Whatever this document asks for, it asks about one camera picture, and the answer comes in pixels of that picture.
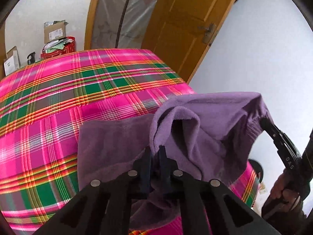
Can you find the pink plaid bed sheet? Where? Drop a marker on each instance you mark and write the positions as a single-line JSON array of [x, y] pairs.
[[42, 108]]

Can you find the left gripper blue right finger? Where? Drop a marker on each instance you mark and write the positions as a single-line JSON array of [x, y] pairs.
[[165, 170]]

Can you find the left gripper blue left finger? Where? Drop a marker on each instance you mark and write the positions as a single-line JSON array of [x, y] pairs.
[[145, 172]]

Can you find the purple fleece garment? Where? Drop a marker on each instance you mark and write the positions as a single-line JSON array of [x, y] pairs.
[[208, 135]]

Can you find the red storage bin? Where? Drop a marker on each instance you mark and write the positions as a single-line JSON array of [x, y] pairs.
[[58, 47]]

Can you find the plastic wrapped mattress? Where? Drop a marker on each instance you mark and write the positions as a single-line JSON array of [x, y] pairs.
[[121, 23]]

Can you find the metal door handle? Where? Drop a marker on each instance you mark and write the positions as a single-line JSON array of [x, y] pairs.
[[208, 32]]

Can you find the wooden door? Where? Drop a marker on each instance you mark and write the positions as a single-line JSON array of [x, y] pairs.
[[173, 34]]

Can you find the small cardboard box left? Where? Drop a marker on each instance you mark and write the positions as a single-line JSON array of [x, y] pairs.
[[11, 63]]

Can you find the cardboard box on red bin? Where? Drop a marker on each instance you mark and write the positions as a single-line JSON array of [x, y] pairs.
[[54, 30]]

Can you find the person's right hand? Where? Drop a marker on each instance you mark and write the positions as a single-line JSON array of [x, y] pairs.
[[279, 190]]

